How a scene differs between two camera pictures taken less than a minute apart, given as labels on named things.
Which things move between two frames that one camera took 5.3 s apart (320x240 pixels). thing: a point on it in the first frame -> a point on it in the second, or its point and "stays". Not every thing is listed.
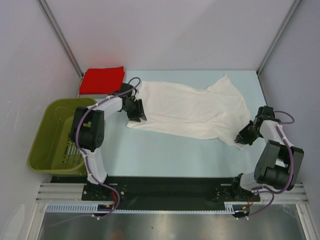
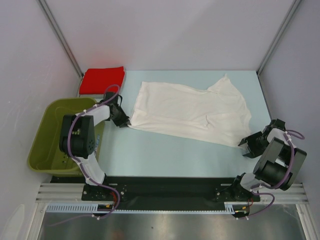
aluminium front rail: x=73 y=192 stays
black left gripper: x=139 y=113 -> x=124 y=119
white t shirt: x=220 y=113 stays
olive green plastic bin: x=52 y=151 stays
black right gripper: x=243 y=137 -> x=254 y=151
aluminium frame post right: x=293 y=8 stays
